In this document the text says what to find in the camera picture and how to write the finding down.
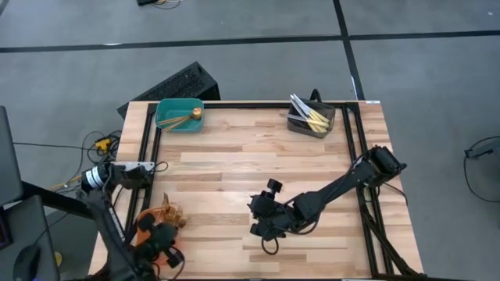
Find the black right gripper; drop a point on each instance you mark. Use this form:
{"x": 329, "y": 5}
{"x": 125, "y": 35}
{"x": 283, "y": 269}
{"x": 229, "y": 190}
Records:
{"x": 283, "y": 216}

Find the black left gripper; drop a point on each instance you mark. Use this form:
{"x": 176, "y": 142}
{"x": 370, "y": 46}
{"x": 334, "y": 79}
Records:
{"x": 160, "y": 240}

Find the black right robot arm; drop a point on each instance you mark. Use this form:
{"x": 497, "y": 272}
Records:
{"x": 336, "y": 187}

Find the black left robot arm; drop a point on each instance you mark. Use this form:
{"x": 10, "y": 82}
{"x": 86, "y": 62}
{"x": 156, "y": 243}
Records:
{"x": 105, "y": 218}

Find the dark grey plastic bin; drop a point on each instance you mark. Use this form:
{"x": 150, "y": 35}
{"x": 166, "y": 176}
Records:
{"x": 297, "y": 129}

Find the yellow disc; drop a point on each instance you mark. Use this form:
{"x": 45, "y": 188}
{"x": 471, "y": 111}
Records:
{"x": 58, "y": 259}

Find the teal plastic bin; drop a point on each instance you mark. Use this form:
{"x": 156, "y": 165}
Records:
{"x": 172, "y": 109}

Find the black computer mouse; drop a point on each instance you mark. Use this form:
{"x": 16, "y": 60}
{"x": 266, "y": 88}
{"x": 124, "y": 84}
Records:
{"x": 27, "y": 263}

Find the grey side desk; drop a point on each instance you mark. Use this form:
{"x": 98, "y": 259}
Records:
{"x": 23, "y": 222}

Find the black perforated crate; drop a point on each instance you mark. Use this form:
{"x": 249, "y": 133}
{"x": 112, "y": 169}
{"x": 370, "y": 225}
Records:
{"x": 183, "y": 84}

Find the dark grey monitor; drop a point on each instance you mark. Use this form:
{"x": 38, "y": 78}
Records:
{"x": 8, "y": 156}

